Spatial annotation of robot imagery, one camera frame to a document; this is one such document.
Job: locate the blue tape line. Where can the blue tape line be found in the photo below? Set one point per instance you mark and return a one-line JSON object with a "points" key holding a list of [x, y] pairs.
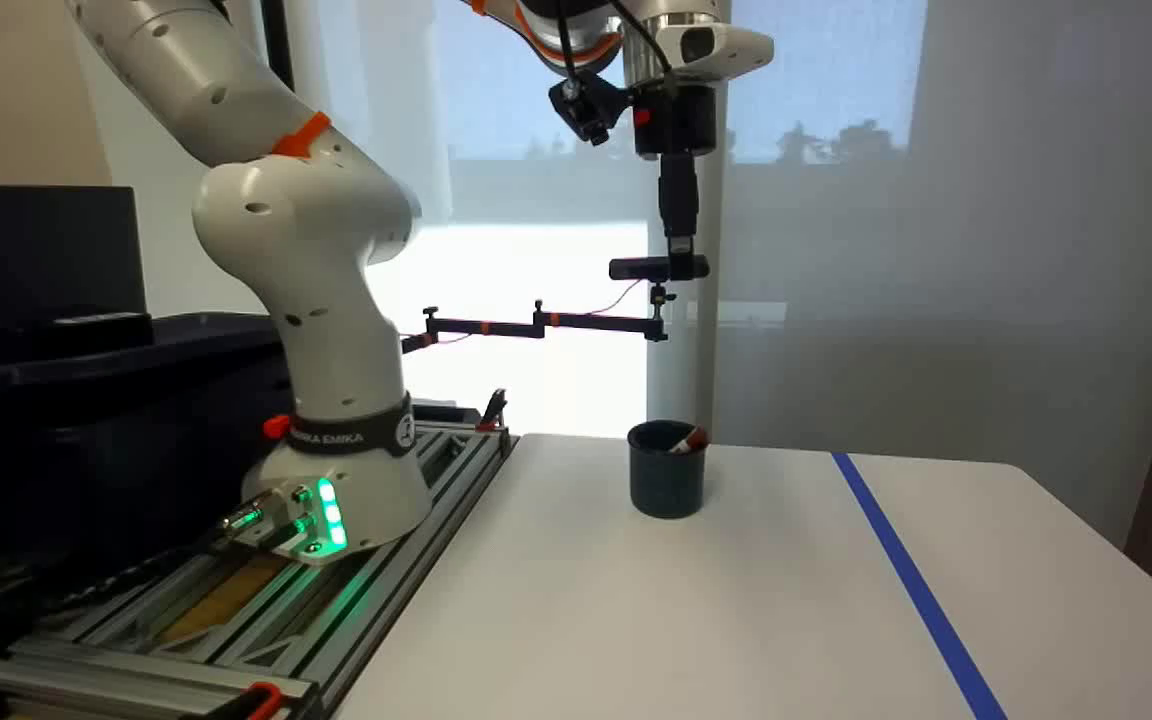
{"points": [[916, 583]]}

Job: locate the black stereo camera bar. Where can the black stereo camera bar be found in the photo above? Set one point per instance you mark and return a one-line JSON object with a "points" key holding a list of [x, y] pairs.
{"points": [[658, 269]]}

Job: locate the black and red clamp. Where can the black and red clamp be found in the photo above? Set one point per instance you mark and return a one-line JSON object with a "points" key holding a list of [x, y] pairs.
{"points": [[492, 411]]}

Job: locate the black box with blue light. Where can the black box with blue light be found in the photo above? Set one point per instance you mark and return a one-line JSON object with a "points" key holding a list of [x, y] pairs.
{"points": [[37, 261]]}

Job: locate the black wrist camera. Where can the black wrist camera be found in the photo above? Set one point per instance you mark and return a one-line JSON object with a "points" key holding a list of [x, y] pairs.
{"points": [[587, 106]]}

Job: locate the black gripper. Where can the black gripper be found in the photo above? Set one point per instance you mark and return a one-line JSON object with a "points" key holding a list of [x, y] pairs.
{"points": [[676, 121]]}

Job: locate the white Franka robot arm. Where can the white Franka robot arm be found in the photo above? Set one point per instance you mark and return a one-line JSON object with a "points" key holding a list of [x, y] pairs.
{"points": [[320, 266]]}

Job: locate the dark grey mug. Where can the dark grey mug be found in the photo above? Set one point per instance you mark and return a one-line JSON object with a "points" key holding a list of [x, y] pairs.
{"points": [[664, 483]]}

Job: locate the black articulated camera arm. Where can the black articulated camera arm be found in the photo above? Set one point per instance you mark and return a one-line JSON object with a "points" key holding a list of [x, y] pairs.
{"points": [[536, 321]]}

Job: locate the aluminium rail base frame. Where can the aluminium rail base frame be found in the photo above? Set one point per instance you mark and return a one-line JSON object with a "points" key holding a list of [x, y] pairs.
{"points": [[268, 614]]}

